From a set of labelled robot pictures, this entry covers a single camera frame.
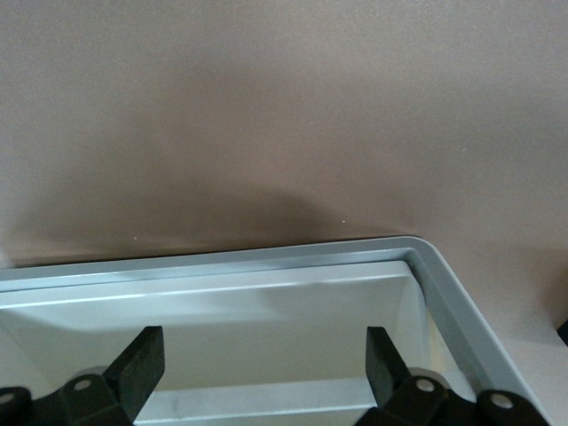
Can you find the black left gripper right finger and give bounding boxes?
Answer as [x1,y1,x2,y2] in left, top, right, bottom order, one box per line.
[354,327,551,426]

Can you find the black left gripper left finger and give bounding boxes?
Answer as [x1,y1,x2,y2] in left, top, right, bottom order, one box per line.
[0,326,166,426]

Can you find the white cabinet drawer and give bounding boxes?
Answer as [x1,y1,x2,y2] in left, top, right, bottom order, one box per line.
[0,234,554,426]

